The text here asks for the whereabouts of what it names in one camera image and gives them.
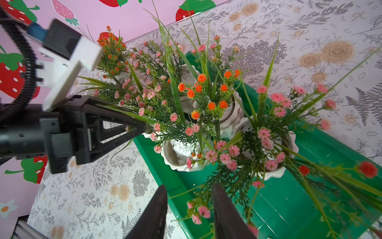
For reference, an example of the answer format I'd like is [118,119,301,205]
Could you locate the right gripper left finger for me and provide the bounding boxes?
[125,185,168,239]

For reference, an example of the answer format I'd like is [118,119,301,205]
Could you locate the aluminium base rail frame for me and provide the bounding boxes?
[11,215,48,239]

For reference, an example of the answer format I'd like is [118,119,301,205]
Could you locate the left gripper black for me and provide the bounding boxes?
[1,95,146,174]

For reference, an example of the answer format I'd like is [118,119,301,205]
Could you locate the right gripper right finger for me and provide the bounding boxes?
[212,184,257,239]

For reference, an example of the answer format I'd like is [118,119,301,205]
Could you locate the green plastic storage tray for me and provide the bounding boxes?
[132,50,382,239]

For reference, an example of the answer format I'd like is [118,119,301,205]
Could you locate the pink flower pot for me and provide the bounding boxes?
[84,21,206,172]
[170,32,382,239]

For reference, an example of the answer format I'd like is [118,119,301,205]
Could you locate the orange flower potted plant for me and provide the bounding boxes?
[178,35,243,141]

